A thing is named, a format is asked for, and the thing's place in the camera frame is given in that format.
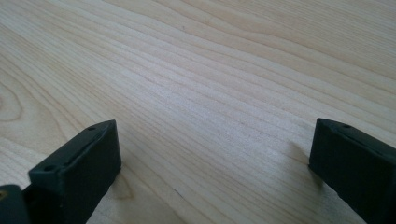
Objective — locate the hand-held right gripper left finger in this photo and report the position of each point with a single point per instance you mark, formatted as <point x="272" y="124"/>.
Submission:
<point x="77" y="168"/>

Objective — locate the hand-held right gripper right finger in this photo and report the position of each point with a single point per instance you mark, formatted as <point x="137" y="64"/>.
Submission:
<point x="358" y="165"/>

